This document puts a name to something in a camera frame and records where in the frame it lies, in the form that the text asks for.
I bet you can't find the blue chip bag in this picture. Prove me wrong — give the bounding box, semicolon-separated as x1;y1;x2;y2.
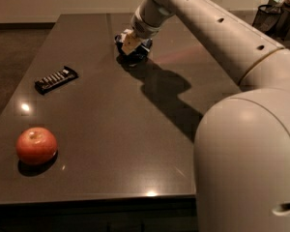
115;34;153;62

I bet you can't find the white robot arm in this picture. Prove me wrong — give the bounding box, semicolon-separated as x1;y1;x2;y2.
123;0;290;232

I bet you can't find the red apple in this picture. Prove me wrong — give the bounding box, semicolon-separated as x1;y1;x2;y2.
15;127;58;165

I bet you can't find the black candy bar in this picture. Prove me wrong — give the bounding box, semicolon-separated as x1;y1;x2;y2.
35;66;78;95

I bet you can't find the black mesh cup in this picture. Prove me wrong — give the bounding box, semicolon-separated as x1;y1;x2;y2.
252;4;281;34

